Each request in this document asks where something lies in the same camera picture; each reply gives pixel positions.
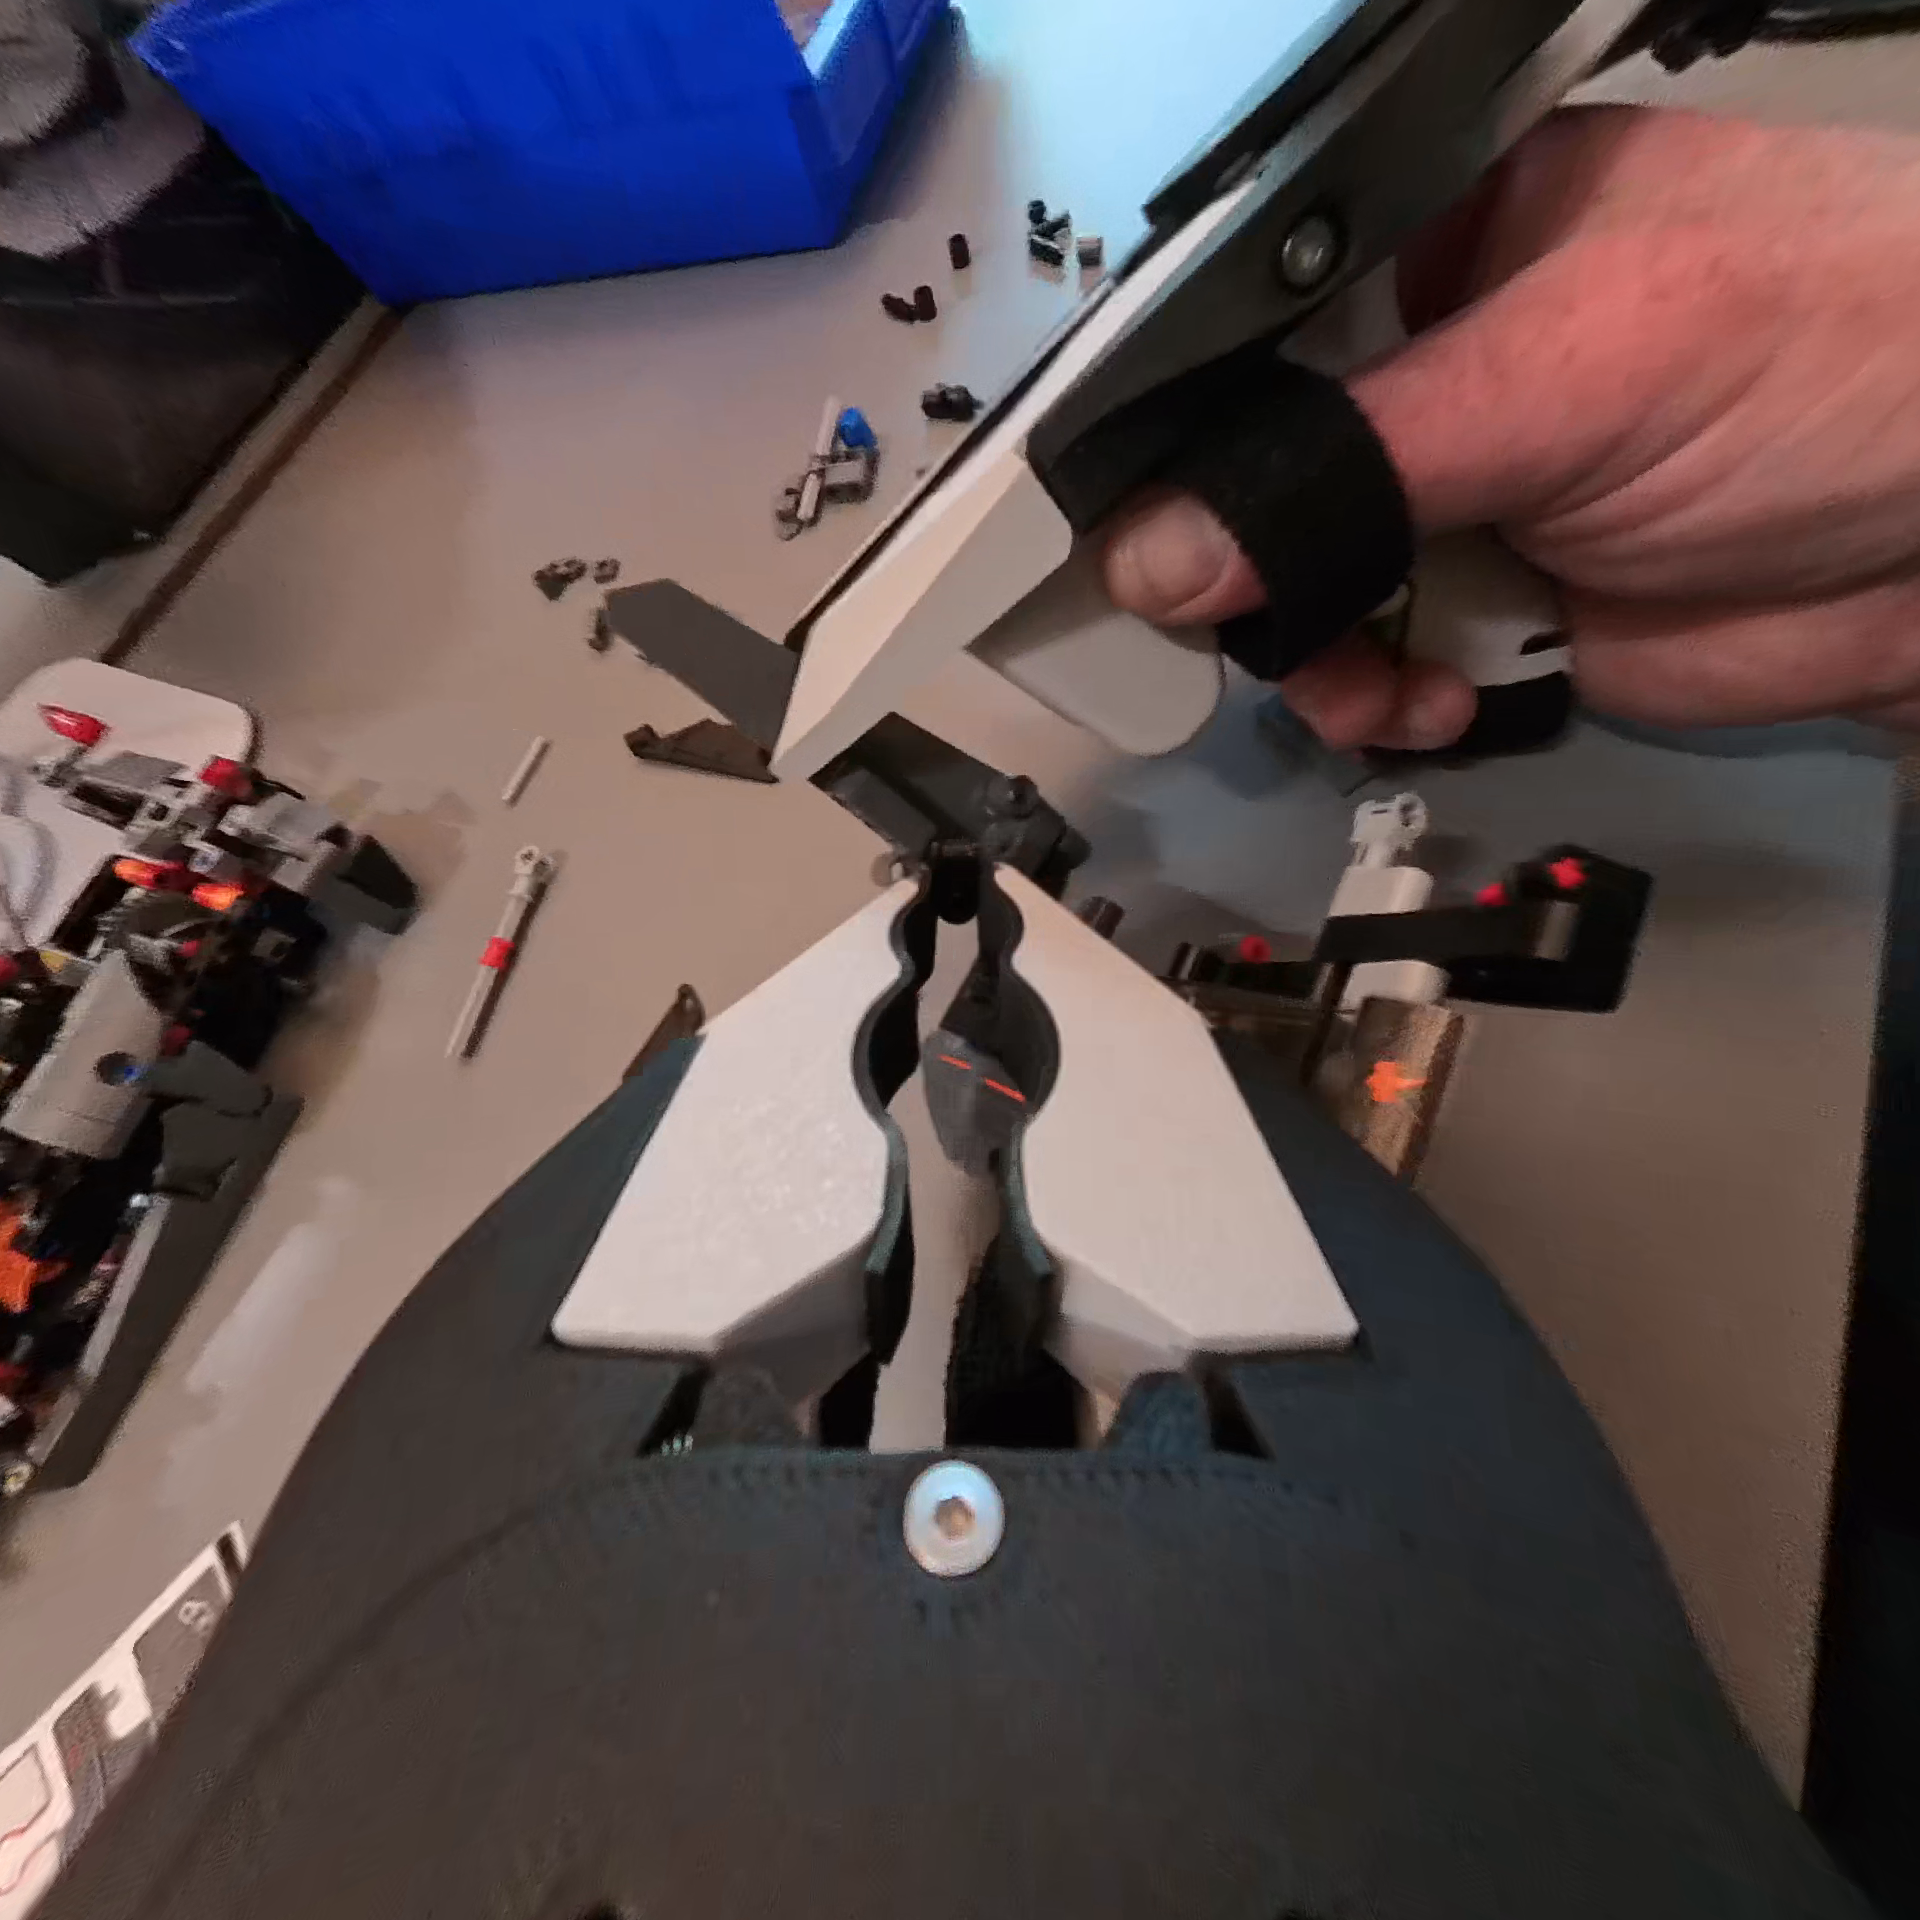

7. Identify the long grey axle red bush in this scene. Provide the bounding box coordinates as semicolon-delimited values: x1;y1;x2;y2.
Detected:
446;844;560;1058

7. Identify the dark lego set box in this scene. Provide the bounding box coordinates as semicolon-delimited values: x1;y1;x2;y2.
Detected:
0;0;369;588

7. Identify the lego sticker sheet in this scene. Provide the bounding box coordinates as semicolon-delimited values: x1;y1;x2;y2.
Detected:
0;1522;249;1893

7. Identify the blue plastic bin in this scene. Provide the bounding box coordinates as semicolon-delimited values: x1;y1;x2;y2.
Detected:
132;0;954;309

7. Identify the person's right hand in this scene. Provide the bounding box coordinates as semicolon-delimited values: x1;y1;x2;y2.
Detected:
1101;104;1920;754

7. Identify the grey axle assembly blue piece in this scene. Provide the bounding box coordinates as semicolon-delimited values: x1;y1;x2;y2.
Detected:
773;397;882;541

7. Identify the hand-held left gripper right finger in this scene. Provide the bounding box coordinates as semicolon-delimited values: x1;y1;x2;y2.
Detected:
984;866;1363;1412

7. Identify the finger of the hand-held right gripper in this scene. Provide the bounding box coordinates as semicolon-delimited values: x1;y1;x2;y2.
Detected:
768;180;1251;781

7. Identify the large lego car chassis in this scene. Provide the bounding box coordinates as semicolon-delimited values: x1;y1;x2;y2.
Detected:
0;698;424;1501

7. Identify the black lego fin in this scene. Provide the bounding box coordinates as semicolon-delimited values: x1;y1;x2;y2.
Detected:
622;717;781;785

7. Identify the dark grey lego wing panel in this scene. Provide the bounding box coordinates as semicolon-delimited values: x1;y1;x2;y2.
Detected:
598;577;804;746

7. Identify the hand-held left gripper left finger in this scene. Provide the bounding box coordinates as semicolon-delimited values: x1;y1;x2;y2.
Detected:
548;874;940;1373

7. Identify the black grey lego assembly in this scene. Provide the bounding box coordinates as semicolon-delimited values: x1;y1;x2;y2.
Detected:
810;710;1652;1187

